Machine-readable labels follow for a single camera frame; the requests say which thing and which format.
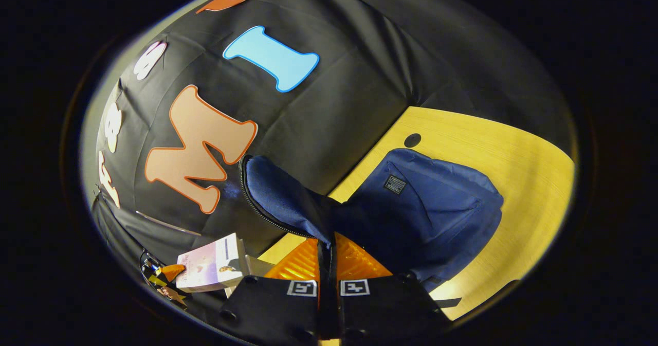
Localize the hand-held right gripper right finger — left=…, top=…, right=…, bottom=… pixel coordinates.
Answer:
left=329, top=232, right=454, bottom=342

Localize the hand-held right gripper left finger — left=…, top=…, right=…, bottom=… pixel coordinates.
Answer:
left=218, top=238, right=330, bottom=344

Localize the pink book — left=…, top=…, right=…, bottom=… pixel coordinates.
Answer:
left=176, top=233, right=248, bottom=294

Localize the white bookshelf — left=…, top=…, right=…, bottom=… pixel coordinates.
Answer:
left=225, top=253, right=276, bottom=299

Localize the blue schoolbag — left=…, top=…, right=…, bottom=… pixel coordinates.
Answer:
left=239, top=148, right=504, bottom=309

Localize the black backdrop cloth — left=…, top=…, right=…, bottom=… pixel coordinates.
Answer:
left=92, top=0, right=574, bottom=331

